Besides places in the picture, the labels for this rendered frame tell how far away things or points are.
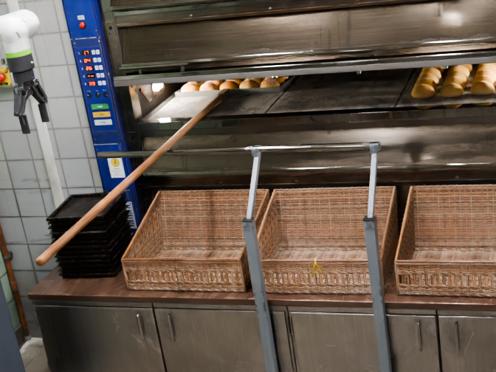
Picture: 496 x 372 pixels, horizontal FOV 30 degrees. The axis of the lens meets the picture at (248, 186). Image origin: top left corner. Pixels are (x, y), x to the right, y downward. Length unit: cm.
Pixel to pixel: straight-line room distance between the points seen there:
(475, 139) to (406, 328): 84
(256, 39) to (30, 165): 137
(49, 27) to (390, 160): 165
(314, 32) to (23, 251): 197
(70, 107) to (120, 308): 100
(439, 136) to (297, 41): 71
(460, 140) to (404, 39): 49
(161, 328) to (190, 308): 19
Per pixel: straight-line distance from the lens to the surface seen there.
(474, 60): 368
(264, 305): 375
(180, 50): 411
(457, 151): 395
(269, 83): 445
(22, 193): 476
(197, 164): 425
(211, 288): 392
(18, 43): 337
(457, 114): 390
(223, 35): 404
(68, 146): 452
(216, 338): 398
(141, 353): 418
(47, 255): 304
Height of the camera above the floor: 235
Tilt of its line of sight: 21 degrees down
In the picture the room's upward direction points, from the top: 9 degrees counter-clockwise
